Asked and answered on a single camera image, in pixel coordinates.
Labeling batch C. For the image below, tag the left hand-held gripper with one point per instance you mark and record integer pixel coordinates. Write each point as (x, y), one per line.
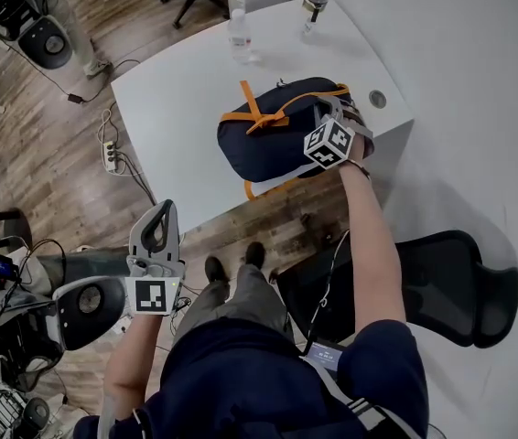
(151, 293)

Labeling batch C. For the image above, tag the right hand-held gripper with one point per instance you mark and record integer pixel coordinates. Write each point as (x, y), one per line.
(330, 144)

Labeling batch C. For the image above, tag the navy backpack with orange trim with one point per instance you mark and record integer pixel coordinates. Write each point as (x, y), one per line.
(268, 144)

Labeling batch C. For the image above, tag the person's left forearm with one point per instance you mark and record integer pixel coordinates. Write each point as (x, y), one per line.
(131, 368)

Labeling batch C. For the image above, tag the person's right forearm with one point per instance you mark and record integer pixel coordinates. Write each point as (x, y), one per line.
(373, 254)

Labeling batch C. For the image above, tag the person's right hand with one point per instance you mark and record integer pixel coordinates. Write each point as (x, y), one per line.
(363, 149)

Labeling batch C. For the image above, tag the person's left dark shoe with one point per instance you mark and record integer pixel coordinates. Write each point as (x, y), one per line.
(217, 272)

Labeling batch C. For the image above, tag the person's dark shoe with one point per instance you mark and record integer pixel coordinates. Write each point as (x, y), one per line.
(217, 272)
(255, 254)

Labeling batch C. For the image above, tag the grey shell equipment pack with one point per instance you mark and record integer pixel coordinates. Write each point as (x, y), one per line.
(50, 44)
(35, 416)
(89, 300)

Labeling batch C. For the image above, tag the white power strip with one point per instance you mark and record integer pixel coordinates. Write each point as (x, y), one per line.
(111, 156)

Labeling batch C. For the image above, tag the person's right dark shoe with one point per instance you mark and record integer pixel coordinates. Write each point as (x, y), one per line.
(255, 254)

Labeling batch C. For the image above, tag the glass tumbler with dark lid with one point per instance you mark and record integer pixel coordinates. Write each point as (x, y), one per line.
(315, 5)

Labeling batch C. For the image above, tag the person's grey trousers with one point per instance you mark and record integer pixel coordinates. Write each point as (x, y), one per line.
(240, 304)

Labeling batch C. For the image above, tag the clear plastic water bottle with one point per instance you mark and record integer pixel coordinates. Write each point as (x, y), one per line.
(240, 39)

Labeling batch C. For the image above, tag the white table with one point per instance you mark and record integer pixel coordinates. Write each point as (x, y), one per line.
(172, 121)

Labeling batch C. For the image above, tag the small black monitor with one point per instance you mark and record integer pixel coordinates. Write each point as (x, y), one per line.
(3, 267)

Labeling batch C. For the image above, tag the black power adapter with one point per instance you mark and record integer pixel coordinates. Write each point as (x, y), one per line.
(75, 98)

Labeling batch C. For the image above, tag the person's navy jacket torso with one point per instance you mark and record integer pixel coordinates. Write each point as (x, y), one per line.
(250, 382)

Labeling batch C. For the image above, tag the black phone with lit screen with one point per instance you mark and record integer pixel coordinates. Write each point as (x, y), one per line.
(325, 357)

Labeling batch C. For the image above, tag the black mesh office chair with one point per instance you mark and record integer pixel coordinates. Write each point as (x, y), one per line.
(442, 281)

